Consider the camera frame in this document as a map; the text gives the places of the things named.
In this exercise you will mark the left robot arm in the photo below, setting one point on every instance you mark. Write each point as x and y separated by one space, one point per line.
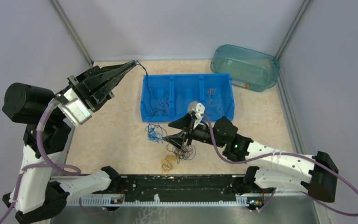
44 187

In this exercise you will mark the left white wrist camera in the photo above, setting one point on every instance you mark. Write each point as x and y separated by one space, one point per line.
73 107

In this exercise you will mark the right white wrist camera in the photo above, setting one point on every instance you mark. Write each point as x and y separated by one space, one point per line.
196 109

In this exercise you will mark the grey slotted cable duct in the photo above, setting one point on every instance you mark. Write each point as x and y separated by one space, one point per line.
112 201

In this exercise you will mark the blue divided plastic bin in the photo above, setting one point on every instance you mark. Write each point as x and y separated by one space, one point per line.
166 98

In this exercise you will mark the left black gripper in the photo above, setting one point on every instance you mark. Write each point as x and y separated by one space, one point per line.
95 86

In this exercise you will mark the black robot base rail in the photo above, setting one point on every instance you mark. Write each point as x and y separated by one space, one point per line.
183 188

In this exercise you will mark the teal translucent plastic tub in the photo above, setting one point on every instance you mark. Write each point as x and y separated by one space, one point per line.
249 69

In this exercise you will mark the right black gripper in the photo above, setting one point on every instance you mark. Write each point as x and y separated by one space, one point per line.
187 122

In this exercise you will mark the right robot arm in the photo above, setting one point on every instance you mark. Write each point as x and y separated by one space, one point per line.
268 167

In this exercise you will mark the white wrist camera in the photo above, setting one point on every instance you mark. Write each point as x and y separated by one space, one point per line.
73 107
196 109

